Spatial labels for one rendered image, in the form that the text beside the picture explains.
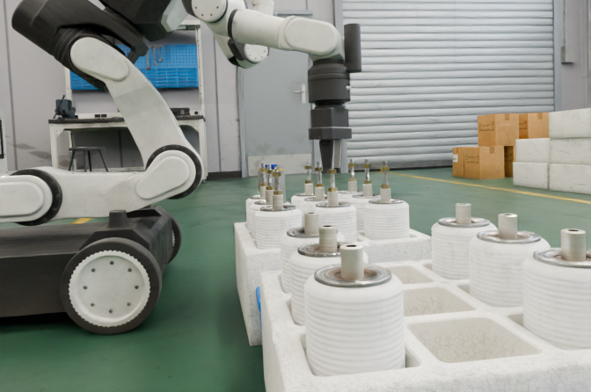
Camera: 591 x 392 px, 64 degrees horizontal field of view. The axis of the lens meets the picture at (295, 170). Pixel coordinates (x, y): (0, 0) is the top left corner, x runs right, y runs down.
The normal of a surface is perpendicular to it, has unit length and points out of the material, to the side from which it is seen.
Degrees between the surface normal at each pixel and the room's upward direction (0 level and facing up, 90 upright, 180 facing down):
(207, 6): 97
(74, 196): 90
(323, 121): 90
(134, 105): 114
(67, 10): 90
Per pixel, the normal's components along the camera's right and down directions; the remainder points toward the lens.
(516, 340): -0.99, 0.04
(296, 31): -0.29, 0.06
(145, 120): 0.15, 0.04
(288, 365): -0.04, -1.00
